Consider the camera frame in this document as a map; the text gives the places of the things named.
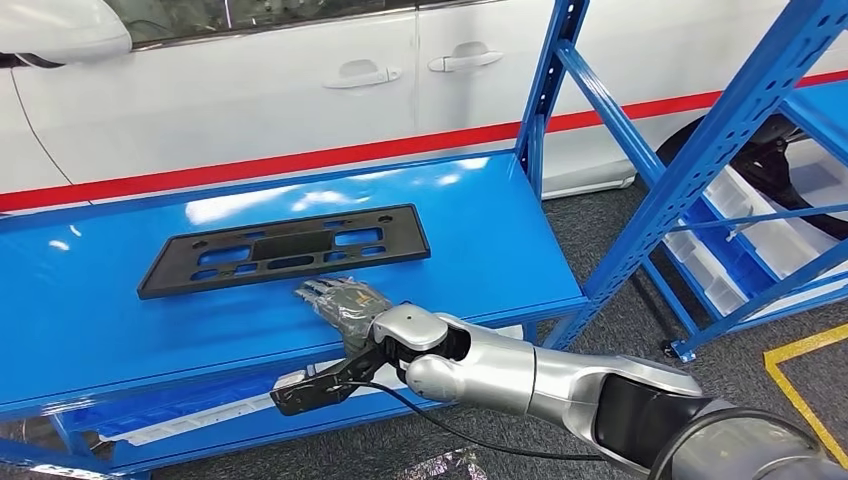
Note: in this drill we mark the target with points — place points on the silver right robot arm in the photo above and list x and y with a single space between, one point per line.
503 378

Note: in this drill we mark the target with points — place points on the blue metal shelf rack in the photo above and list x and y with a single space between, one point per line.
132 318
821 112

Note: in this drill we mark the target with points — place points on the white car with red stripe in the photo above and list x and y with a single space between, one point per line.
232 112

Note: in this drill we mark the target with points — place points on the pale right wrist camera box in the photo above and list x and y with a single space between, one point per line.
311 396

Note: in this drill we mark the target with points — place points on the white car side mirror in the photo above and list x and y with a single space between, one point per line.
60 30

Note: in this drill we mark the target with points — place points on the black shelf caster wheel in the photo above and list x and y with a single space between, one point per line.
671 349

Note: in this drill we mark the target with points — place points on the black plastic licence plate bracket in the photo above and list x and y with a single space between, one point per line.
285 246

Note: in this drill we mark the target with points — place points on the yellow floor tape square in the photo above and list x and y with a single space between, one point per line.
795 391

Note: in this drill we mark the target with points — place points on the shiny clear floor tape strip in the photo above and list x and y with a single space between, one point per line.
450 467

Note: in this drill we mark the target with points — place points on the blue plastic crate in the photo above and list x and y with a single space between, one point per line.
729 258

